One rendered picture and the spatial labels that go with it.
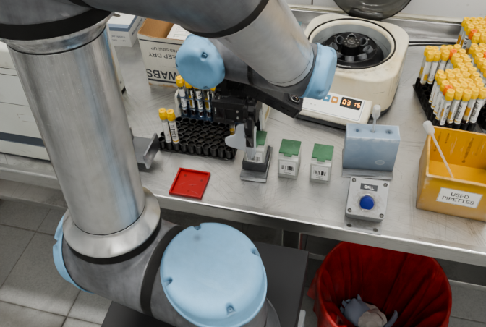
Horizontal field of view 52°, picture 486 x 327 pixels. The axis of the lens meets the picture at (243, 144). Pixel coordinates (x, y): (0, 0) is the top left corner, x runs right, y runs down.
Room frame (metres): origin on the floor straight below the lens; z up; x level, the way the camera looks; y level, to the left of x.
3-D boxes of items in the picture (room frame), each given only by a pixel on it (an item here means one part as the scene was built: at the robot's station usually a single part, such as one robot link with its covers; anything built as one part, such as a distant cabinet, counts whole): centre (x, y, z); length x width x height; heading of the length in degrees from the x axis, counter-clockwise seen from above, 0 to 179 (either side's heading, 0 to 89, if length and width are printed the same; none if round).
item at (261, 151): (0.71, -0.03, 0.92); 0.05 x 0.04 x 0.06; 165
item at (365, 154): (0.68, -0.25, 0.92); 0.10 x 0.07 x 0.10; 79
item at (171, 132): (0.79, 0.09, 0.93); 0.17 x 0.09 x 0.11; 73
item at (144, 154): (0.76, 0.29, 0.92); 0.21 x 0.07 x 0.05; 73
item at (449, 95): (0.77, -0.43, 0.93); 0.02 x 0.02 x 0.11
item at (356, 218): (0.58, -0.23, 0.92); 0.13 x 0.07 x 0.08; 163
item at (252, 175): (0.71, -0.03, 0.89); 0.09 x 0.05 x 0.04; 165
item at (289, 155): (0.69, -0.09, 0.91); 0.05 x 0.04 x 0.07; 163
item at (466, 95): (0.77, -0.46, 0.93); 0.02 x 0.02 x 0.11
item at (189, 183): (0.67, 0.11, 0.88); 0.07 x 0.07 x 0.01; 73
